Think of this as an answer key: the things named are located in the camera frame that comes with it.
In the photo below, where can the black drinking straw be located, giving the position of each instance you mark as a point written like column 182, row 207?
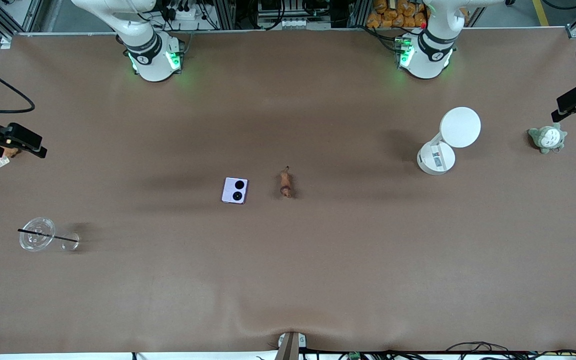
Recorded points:
column 48, row 236

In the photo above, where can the orange bagged items heap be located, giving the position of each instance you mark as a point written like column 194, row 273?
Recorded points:
column 393, row 15

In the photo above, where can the clear cup with straw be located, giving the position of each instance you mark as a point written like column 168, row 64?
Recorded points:
column 37, row 234

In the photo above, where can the white power strip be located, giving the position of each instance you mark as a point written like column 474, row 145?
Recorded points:
column 183, row 14

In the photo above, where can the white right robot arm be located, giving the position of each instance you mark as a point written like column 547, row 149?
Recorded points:
column 150, row 50

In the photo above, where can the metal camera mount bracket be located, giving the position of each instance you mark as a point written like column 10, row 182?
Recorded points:
column 288, row 346

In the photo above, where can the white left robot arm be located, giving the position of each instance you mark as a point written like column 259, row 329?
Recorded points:
column 428, row 50

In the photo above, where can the grey Totoro plush toy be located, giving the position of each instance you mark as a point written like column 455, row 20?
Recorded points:
column 547, row 139

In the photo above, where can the white round desk lamp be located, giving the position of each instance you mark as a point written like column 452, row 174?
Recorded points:
column 455, row 132

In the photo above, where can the brown lion figurine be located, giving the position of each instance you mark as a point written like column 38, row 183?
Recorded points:
column 286, row 184

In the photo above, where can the small green connector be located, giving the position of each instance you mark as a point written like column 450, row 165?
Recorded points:
column 353, row 356

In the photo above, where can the lilac flip phone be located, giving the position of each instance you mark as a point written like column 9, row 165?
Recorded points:
column 234, row 190

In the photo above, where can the small brown toy white tag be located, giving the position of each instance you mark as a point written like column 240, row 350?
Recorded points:
column 12, row 152

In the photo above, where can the small clear plastic cup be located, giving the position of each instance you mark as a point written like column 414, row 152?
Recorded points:
column 70, row 242

